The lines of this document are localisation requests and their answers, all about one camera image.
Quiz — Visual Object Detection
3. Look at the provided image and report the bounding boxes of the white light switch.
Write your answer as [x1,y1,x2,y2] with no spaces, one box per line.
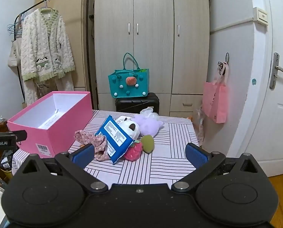
[253,7,269,26]

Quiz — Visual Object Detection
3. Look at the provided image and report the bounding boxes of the black suitcase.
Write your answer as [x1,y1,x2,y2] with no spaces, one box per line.
[115,93,160,114]

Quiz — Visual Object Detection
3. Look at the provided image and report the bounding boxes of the beige wooden wardrobe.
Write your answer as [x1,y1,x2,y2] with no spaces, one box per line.
[94,0,209,117]

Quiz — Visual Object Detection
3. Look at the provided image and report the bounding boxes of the red strawberry plush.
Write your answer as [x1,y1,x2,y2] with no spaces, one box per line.
[121,141,142,162]

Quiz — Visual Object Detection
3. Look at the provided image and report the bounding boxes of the pink cardboard box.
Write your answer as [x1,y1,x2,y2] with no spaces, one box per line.
[7,91,93,158]

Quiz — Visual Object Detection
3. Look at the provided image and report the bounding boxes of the cream knitted cardigan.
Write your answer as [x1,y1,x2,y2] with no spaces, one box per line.
[21,8,75,105]

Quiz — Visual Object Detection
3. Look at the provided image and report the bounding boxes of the silver door handle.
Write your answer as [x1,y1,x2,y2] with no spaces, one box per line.
[269,52,283,90]

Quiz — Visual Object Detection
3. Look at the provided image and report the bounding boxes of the purple plush toy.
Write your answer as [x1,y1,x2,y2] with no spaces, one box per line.
[131,114,164,137]

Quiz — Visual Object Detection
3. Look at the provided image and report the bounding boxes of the white door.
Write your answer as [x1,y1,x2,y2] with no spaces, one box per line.
[227,0,283,177]

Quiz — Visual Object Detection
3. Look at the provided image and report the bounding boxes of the white mesh bath sponge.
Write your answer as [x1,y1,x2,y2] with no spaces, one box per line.
[140,107,153,117]

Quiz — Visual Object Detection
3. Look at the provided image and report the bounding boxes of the pink paper bag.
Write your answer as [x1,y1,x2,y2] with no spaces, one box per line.
[202,62,228,124]

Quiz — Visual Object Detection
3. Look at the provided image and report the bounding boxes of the pink floral scrunchie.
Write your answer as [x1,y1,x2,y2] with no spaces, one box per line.
[74,130,110,161]

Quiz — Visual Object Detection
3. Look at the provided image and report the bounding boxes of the blue wet wipes pack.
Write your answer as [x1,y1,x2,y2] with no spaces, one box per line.
[95,115,134,164]

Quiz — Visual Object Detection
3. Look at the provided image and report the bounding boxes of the white panda plush toy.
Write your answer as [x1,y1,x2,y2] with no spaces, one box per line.
[115,116,141,140]

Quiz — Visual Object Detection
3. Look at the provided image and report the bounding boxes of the blue round door sticker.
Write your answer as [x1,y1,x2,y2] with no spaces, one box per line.
[252,79,257,86]

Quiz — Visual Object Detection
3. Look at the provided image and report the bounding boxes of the black clothes rack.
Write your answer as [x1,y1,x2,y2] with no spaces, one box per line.
[20,0,94,105]

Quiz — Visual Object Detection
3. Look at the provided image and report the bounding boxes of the teal felt handbag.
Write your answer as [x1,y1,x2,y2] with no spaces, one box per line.
[108,52,150,98]

